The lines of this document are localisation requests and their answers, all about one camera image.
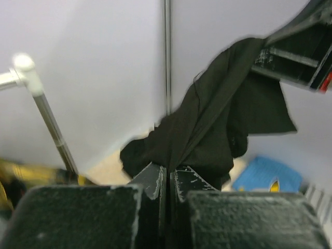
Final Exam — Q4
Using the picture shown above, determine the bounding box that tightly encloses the blue pikachu cloth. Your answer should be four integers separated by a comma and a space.
232, 156, 303, 192

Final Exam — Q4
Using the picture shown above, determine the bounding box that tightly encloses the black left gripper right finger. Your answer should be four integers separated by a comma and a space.
170, 167, 330, 249

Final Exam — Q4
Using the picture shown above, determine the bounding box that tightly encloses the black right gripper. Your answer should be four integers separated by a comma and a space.
252, 0, 331, 93

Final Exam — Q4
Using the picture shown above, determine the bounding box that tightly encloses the black shirt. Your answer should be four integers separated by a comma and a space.
120, 37, 297, 189

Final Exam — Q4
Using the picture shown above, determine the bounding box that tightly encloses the white clothes rack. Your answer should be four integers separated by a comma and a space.
1, 53, 78, 174

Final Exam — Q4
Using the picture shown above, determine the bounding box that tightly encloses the yellow plaid shirt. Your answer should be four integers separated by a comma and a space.
1, 158, 95, 211

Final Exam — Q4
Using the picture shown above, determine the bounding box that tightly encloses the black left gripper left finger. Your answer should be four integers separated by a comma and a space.
1, 164, 166, 248

